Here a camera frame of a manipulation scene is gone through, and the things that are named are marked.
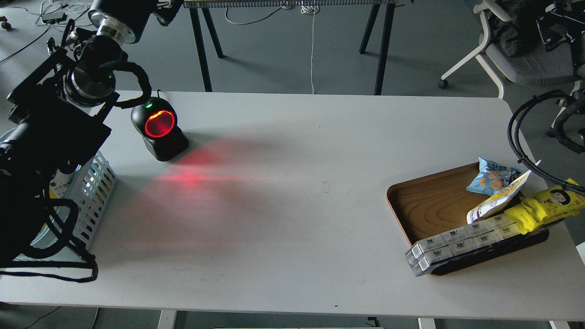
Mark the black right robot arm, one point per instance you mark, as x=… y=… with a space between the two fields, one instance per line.
x=557 y=91

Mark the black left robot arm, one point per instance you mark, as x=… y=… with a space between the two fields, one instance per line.
x=59 y=112

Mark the silver boxed snack row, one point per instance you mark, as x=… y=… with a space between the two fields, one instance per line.
x=439 y=250

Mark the blue snack bag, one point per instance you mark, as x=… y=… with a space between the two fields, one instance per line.
x=493 y=177

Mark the light blue plastic basket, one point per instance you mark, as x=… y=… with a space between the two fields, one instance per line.
x=87 y=201

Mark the yellow snack package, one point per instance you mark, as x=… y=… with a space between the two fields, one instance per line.
x=545 y=207

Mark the wooden oval tray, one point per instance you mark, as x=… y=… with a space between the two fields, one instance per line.
x=433 y=204

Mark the black barcode scanner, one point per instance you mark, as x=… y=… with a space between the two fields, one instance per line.
x=157 y=122

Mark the grey office chair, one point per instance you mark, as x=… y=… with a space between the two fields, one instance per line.
x=530 y=42

